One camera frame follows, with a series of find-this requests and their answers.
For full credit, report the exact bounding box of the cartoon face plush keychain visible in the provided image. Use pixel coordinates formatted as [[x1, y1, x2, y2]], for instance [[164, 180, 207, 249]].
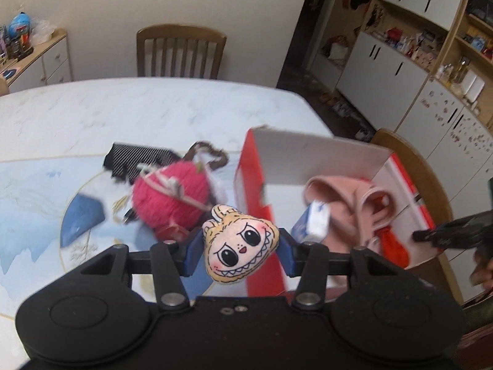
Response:
[[202, 205, 280, 284]]

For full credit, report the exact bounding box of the white sideboard cabinet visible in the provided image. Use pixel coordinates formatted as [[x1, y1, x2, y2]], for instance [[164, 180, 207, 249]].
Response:
[[1, 28, 74, 93]]

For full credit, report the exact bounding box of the white wall cabinet unit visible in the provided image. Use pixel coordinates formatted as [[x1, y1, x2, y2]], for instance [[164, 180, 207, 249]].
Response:
[[308, 0, 492, 216]]

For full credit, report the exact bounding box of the brown beaded hair tie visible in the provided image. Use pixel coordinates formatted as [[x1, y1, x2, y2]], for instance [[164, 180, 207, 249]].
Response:
[[182, 141, 229, 172]]

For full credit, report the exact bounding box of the red white cardboard box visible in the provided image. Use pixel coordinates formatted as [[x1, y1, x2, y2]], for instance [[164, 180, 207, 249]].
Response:
[[234, 125, 438, 298]]

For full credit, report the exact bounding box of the pink fuzzy plush ball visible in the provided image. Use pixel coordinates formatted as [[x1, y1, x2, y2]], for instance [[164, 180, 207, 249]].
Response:
[[131, 160, 210, 230]]

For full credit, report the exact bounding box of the person right hand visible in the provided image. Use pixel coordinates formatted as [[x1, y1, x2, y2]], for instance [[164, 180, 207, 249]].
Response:
[[470, 251, 493, 291]]

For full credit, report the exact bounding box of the pink fleece bib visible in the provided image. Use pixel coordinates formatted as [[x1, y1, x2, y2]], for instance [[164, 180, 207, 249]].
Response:
[[303, 175, 397, 253]]

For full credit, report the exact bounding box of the red knotted cloth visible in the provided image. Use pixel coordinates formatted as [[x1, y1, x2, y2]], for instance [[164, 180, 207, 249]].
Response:
[[373, 195, 409, 268]]

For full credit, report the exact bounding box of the blue card pack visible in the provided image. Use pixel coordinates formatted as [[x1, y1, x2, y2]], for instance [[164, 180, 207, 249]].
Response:
[[290, 200, 330, 243]]

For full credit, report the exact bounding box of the white usb cable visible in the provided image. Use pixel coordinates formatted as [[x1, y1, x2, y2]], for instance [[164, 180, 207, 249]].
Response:
[[136, 163, 205, 211]]

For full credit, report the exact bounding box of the light wooden chair near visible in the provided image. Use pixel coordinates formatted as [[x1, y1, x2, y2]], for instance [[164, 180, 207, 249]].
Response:
[[371, 128, 464, 304]]

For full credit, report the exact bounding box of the black dotted glove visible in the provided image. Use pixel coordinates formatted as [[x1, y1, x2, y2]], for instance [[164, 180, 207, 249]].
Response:
[[103, 143, 181, 184]]

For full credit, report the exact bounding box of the dark wooden chair far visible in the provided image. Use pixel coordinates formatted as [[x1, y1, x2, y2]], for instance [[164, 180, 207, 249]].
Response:
[[136, 23, 227, 80]]

